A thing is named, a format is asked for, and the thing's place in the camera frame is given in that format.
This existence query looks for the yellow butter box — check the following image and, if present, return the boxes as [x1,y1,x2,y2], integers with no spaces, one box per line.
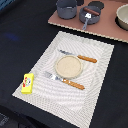
[21,73,34,94]

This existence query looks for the white toy fish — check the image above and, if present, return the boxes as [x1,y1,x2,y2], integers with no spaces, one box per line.
[85,13,91,19]

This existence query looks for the small grey saucepan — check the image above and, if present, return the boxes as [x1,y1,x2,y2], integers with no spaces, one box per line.
[79,6,101,30]

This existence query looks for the brown toy sausage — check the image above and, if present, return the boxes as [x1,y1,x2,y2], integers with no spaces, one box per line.
[84,7,100,16]

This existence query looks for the round wooden plate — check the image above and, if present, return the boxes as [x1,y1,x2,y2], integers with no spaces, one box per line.
[55,55,83,79]

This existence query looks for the beige woven placemat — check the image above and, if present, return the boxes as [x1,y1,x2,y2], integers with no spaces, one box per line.
[12,31,115,128]

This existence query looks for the tall grey pot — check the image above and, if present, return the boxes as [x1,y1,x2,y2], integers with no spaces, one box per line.
[56,0,77,19]

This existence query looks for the black rear burner disc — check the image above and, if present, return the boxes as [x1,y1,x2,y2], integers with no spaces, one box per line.
[88,1,104,10]

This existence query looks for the cream bowl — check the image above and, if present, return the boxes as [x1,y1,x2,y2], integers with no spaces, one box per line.
[116,4,128,30]

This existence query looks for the knife with wooden handle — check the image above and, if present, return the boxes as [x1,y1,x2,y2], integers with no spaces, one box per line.
[58,50,97,63]

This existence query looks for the fork with wooden handle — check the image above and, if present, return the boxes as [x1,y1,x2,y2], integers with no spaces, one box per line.
[44,71,85,90]

